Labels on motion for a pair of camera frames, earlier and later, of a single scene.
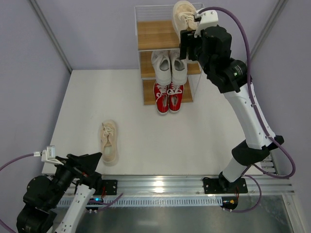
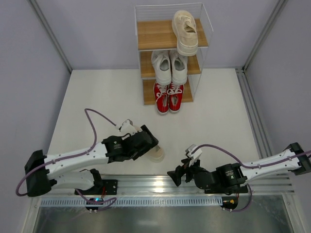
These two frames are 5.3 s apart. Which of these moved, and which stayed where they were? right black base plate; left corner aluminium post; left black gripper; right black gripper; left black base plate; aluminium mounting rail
Moved: right black gripper; left black gripper
Stayed: aluminium mounting rail; right black base plate; left corner aluminium post; left black base plate
